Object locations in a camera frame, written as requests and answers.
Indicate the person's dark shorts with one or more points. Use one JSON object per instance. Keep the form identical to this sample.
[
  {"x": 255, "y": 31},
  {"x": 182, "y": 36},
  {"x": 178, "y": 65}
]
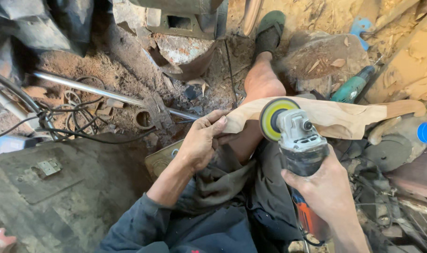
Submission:
[{"x": 241, "y": 182}]

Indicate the person's leg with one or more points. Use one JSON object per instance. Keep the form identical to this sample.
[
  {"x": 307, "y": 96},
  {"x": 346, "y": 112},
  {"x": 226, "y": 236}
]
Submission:
[{"x": 255, "y": 102}]

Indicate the carved wooden piece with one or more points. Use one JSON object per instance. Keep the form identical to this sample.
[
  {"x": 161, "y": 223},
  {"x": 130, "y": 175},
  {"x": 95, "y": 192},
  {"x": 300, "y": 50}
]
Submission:
[{"x": 325, "y": 116}]

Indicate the grey orange angle grinder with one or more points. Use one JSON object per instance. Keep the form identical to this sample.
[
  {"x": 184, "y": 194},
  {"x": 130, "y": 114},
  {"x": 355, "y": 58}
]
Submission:
[{"x": 297, "y": 154}]

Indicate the black plastic sheet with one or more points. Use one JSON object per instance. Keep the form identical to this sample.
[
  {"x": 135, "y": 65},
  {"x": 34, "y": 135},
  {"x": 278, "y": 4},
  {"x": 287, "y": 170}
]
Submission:
[{"x": 34, "y": 24}]

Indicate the wooden stump block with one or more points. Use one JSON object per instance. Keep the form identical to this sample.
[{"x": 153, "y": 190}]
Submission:
[{"x": 322, "y": 59}]

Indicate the person's left hand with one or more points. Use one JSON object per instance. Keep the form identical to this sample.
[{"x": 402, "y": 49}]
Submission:
[{"x": 199, "y": 144}]

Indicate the person's dark blue shirt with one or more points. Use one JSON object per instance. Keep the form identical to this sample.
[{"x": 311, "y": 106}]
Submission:
[{"x": 178, "y": 232}]

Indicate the rusty pipe clamp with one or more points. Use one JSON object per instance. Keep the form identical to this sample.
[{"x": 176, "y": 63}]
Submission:
[{"x": 153, "y": 114}]

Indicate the heap of metal scrap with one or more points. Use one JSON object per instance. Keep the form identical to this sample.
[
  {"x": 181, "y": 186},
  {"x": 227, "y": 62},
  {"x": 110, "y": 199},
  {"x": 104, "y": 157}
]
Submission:
[{"x": 392, "y": 207}]

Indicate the teal electric drill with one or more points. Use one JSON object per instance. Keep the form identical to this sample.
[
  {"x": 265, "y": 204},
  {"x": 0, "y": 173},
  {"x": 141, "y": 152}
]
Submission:
[{"x": 352, "y": 87}]

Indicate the brass metal plate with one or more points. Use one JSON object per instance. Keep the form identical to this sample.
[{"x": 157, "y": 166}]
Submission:
[{"x": 162, "y": 160}]

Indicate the grey grinding disc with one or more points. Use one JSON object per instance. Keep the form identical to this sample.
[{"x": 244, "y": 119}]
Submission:
[{"x": 389, "y": 151}]

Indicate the shiny metal pipe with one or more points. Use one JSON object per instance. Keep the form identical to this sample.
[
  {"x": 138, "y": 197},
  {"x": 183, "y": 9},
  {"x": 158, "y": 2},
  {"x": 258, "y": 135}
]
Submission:
[{"x": 104, "y": 93}]

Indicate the blue plastic piece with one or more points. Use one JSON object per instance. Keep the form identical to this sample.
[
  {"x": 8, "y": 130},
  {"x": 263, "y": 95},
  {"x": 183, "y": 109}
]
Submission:
[{"x": 361, "y": 30}]

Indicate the dusty metal plate with hinge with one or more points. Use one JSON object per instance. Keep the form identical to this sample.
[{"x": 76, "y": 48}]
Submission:
[{"x": 48, "y": 175}]

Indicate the pile of wooden boards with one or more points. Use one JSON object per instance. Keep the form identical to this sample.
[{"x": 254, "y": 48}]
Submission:
[{"x": 406, "y": 52}]

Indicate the person's right hand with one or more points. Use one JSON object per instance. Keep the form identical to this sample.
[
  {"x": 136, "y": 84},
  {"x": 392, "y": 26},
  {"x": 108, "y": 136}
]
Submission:
[{"x": 324, "y": 189}]

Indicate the green black sandal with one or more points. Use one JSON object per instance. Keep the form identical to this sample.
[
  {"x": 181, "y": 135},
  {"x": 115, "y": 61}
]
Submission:
[{"x": 269, "y": 31}]

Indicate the rusty metal machine base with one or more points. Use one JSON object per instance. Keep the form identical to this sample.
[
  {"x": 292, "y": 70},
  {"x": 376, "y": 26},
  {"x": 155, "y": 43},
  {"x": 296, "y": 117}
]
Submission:
[{"x": 178, "y": 31}]

